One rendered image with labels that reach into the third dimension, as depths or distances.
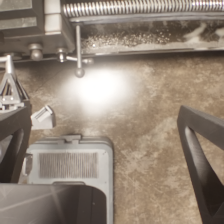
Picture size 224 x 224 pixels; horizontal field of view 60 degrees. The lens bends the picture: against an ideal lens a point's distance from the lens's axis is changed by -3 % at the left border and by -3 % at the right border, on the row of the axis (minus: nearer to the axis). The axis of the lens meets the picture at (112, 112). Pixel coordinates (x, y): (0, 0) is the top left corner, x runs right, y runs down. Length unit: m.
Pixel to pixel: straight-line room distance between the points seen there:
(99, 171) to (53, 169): 0.27
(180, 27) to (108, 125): 0.78
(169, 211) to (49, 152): 1.01
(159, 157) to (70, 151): 0.66
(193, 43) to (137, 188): 1.06
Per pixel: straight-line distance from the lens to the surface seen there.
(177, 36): 1.10
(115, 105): 1.40
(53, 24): 0.65
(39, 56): 0.65
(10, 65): 0.58
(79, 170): 1.23
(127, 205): 1.63
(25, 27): 0.59
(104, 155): 1.19
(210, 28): 1.18
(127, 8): 0.73
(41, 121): 0.54
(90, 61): 0.84
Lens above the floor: 1.40
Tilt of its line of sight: 85 degrees down
